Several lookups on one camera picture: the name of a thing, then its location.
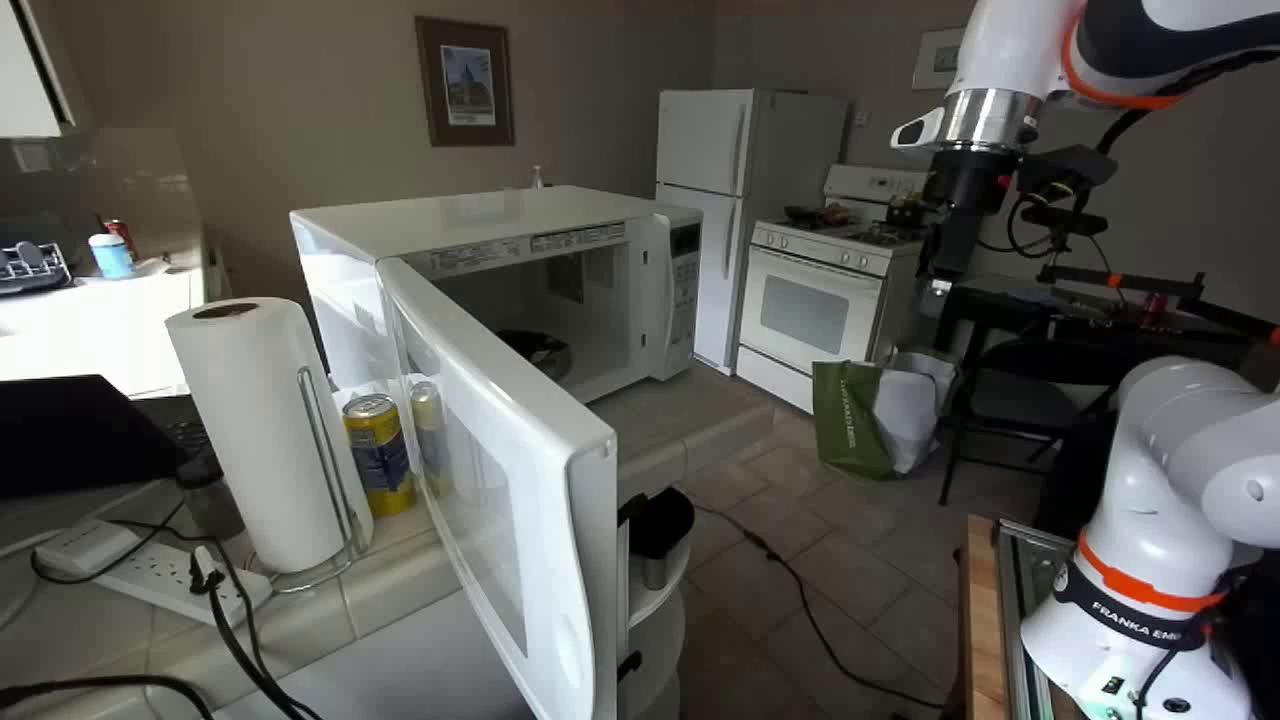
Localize black dish rack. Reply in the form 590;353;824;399
0;238;74;296

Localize white paper towel roll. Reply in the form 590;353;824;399
166;296;372;574

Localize blue white bottle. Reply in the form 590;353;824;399
88;230;134;280

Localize white kitchen stove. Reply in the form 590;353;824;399
736;163;924;410

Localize white microwave door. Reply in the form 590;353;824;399
379;260;621;720

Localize white refrigerator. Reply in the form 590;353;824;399
657;87;850;377

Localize white microwave oven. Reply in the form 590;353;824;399
288;182;702;399

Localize black folding stand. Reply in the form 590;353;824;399
935;263;1280;497

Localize black floor cable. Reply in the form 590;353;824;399
693;501;957;716

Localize white power strip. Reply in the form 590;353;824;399
36;521;271;623

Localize framed wall picture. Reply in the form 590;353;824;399
417;16;517;146

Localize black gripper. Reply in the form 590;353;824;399
924;152;1015;280

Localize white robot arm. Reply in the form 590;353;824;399
892;0;1280;720

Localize green shopping bag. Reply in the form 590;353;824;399
812;359;892;479

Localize white plastic bag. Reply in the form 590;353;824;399
873;368;939;477

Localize yellow blue drink can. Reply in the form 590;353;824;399
343;394;417;516

